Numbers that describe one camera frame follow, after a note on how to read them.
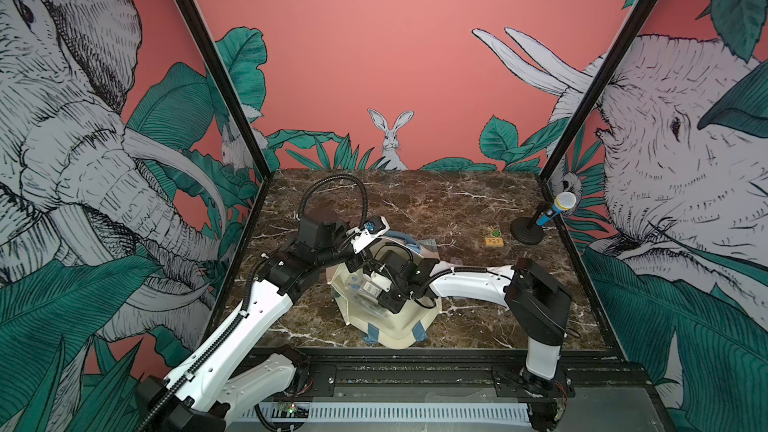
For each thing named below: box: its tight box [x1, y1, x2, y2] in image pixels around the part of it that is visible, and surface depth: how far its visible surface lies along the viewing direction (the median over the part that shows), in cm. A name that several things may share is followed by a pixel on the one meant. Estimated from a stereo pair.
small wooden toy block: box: [485, 230, 504, 247], surface depth 103 cm
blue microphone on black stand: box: [510, 191, 577, 245], surface depth 103 cm
